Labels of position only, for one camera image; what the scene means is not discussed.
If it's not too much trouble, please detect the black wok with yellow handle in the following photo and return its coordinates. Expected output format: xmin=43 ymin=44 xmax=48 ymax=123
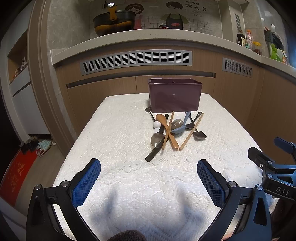
xmin=93 ymin=3 xmax=136 ymax=37

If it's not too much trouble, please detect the maroon plastic utensil caddy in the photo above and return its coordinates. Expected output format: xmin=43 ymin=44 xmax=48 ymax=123
xmin=148 ymin=78 xmax=202 ymax=113

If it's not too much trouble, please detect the orange-cap plastic bottle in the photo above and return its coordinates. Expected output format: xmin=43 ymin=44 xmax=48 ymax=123
xmin=245 ymin=30 xmax=253 ymax=49

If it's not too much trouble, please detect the yellow-lid jar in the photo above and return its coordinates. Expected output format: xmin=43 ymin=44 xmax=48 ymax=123
xmin=252 ymin=41 xmax=262 ymax=55

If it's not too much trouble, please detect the green packaging bag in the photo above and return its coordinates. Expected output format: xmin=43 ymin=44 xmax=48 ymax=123
xmin=269 ymin=44 xmax=285 ymax=62

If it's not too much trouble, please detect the dark seasoning bottle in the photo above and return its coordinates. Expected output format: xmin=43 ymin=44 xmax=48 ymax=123
xmin=237 ymin=33 xmax=246 ymax=47

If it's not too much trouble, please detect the blue plastic spoon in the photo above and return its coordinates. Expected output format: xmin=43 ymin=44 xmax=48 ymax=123
xmin=171 ymin=111 xmax=191 ymax=134

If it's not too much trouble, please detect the long grey vent grille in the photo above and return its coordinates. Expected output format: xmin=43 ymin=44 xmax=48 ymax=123
xmin=79 ymin=49 xmax=193 ymax=76

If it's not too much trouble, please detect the white lace tablecloth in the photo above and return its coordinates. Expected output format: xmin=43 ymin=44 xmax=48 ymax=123
xmin=54 ymin=93 xmax=262 ymax=240

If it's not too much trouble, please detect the black hanging utensil basket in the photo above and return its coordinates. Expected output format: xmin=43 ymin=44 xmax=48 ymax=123
xmin=264 ymin=24 xmax=284 ymax=50

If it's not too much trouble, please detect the translucent brown black-handled spoon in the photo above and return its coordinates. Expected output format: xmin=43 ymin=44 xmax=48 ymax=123
xmin=145 ymin=124 xmax=165 ymax=162

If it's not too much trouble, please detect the wooden chopstick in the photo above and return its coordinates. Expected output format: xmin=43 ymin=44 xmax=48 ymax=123
xmin=162 ymin=111 xmax=175 ymax=150
xmin=179 ymin=113 xmax=204 ymax=151

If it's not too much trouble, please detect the wooden spoon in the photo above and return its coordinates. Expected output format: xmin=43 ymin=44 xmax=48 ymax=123
xmin=156 ymin=114 xmax=179 ymax=149

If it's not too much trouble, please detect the teal cloth on floor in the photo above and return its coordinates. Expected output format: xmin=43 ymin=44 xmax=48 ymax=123
xmin=36 ymin=140 xmax=52 ymax=157

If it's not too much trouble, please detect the short grey vent grille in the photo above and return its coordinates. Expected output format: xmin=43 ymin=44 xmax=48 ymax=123
xmin=222 ymin=58 xmax=253 ymax=77

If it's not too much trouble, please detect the small black teaspoon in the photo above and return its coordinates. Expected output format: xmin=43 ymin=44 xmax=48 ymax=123
xmin=145 ymin=107 xmax=156 ymax=122

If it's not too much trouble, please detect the black shovel-shaped spoon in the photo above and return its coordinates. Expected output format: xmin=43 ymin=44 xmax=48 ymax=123
xmin=192 ymin=111 xmax=207 ymax=141

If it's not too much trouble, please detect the red floor mat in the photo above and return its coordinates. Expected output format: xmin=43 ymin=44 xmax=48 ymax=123
xmin=1 ymin=150 xmax=37 ymax=206

